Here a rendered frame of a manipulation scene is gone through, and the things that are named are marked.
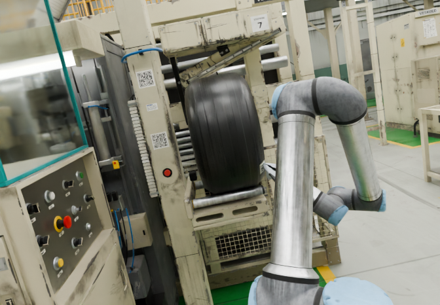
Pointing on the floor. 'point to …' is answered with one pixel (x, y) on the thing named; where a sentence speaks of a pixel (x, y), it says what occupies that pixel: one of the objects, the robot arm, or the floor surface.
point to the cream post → (190, 273)
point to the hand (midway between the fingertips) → (266, 164)
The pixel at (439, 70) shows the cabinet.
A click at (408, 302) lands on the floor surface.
